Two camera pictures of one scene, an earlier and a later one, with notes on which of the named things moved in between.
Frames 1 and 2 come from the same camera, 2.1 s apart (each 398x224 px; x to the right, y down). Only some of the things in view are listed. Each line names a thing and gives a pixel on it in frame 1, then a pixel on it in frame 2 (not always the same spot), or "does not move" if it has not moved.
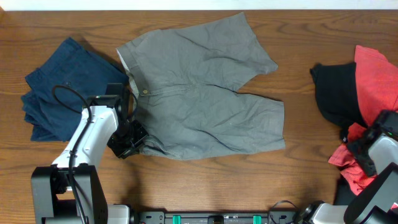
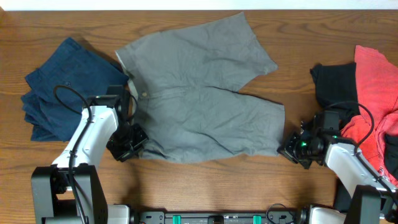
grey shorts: x=187 y=81 does not move
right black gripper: x=370 y=169 → x=286 y=149
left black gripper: x=124 y=152 does not move
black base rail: x=216 y=218 does not move
